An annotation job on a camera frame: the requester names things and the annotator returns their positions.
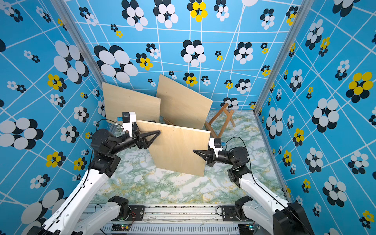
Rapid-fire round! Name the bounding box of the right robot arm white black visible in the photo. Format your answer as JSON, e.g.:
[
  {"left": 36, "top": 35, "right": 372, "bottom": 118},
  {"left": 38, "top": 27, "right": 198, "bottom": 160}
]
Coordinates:
[{"left": 194, "top": 147, "right": 314, "bottom": 235}]

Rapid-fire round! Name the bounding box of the plywood board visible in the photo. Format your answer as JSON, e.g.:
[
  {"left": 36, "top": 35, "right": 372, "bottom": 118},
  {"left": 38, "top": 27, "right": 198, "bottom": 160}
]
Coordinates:
[
  {"left": 137, "top": 120, "right": 210, "bottom": 177},
  {"left": 102, "top": 83, "right": 161, "bottom": 122},
  {"left": 156, "top": 74, "right": 212, "bottom": 129}
]

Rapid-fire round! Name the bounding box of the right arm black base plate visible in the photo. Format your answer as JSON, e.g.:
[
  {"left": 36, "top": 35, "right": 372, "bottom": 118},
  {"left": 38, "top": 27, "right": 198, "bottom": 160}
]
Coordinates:
[{"left": 218, "top": 206, "right": 254, "bottom": 222}]

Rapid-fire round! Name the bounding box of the aluminium front rail frame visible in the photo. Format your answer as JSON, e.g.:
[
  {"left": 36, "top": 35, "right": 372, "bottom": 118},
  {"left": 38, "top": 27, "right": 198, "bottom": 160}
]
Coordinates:
[{"left": 54, "top": 202, "right": 312, "bottom": 235}]

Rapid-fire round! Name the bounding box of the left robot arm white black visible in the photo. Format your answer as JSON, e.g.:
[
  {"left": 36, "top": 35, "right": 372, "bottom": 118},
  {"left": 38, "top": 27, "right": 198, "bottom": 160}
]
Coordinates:
[{"left": 28, "top": 124, "right": 161, "bottom": 235}]

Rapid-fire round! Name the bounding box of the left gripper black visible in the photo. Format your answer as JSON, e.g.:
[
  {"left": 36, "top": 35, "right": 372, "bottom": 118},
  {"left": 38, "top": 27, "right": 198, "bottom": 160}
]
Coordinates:
[{"left": 111, "top": 121, "right": 161, "bottom": 157}]

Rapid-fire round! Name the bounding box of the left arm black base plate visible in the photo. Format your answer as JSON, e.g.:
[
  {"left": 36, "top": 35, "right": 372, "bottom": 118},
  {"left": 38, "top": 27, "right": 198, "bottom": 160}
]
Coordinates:
[{"left": 112, "top": 205, "right": 146, "bottom": 222}]

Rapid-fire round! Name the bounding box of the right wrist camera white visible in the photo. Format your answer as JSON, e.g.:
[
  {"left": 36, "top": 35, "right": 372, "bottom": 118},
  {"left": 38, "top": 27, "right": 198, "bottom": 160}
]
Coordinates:
[{"left": 208, "top": 138, "right": 225, "bottom": 158}]

